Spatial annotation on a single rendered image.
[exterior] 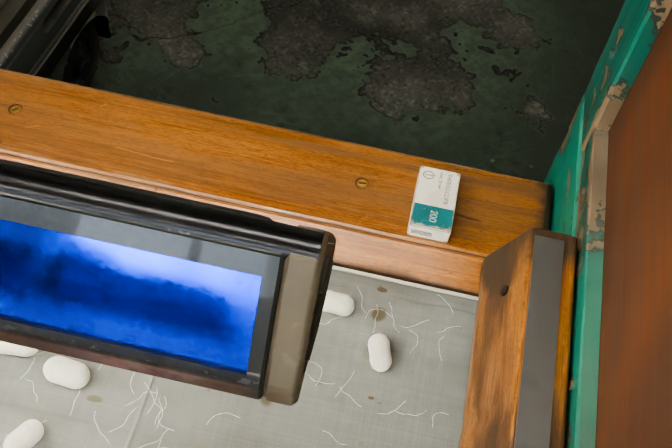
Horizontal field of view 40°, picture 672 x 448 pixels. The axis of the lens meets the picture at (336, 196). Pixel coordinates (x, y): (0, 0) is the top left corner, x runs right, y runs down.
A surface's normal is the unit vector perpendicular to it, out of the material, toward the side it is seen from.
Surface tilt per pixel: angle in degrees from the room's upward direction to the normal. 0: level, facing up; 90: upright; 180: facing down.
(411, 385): 0
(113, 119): 0
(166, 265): 58
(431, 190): 0
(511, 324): 67
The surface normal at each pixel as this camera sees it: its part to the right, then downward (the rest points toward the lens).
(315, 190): 0.07, -0.57
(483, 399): -0.87, -0.41
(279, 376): -0.13, 0.37
